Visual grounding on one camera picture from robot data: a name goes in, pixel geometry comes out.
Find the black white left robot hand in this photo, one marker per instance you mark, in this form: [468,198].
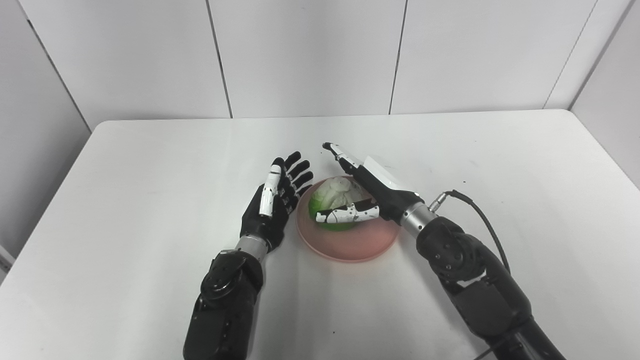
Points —
[272,220]

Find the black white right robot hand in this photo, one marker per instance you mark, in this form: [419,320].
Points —
[392,200]

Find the green white cabbage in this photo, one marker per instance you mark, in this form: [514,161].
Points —
[332,195]

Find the pink round plate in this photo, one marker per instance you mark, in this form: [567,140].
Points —
[350,245]

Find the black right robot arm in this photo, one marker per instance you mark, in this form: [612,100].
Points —
[480,290]

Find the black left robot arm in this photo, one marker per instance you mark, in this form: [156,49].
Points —
[225,310]

